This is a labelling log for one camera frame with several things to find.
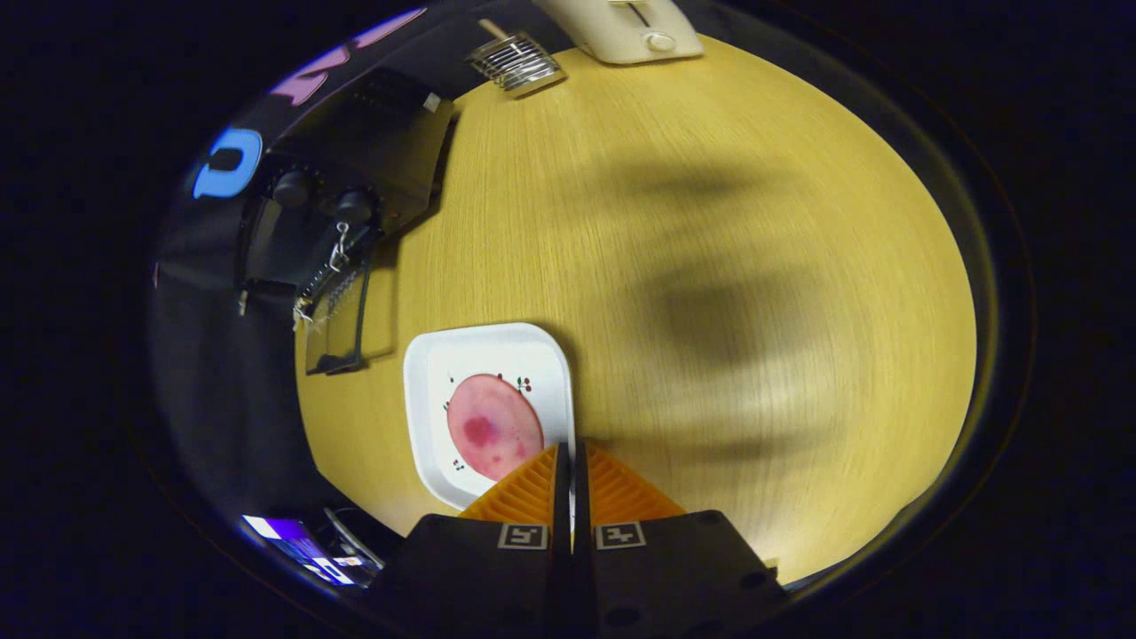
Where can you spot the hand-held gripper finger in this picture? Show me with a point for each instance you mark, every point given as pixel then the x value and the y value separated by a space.
pixel 561 497
pixel 582 497

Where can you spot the pink round food slice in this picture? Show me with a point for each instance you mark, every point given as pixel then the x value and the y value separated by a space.
pixel 506 417

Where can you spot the white square plate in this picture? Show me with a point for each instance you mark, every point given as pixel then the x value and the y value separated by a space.
pixel 426 355

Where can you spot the black toaster oven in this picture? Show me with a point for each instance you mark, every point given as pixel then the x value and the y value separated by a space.
pixel 373 151

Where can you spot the white pop-up toaster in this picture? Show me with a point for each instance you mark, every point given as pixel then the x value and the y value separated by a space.
pixel 612 31

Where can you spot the black backdrop cloth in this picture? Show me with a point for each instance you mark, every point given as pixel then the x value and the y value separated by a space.
pixel 213 382

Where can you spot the wooden stick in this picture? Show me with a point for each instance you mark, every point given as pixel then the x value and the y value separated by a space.
pixel 493 28

